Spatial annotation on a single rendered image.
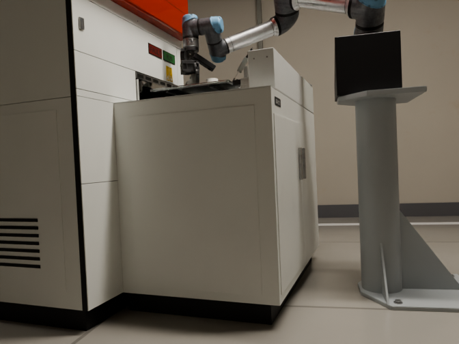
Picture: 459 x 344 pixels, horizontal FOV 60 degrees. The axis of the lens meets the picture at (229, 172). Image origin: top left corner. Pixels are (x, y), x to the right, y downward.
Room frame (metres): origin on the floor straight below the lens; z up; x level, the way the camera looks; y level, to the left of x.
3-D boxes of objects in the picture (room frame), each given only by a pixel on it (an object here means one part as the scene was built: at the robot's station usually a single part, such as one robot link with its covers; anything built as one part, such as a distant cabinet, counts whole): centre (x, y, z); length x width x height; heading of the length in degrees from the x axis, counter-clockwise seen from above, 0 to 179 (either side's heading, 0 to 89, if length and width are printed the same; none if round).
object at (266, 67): (1.65, -0.22, 0.89); 0.55 x 0.09 x 0.14; 160
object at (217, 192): (1.87, -0.03, 0.41); 0.96 x 0.64 x 0.82; 160
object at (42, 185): (1.85, 0.69, 0.41); 0.82 x 0.70 x 0.82; 160
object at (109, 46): (1.74, 0.37, 1.02); 0.81 x 0.03 x 0.40; 160
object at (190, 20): (1.88, 0.15, 1.21); 0.09 x 0.08 x 0.11; 76
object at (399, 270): (1.63, -0.72, 0.41); 0.51 x 0.44 x 0.82; 78
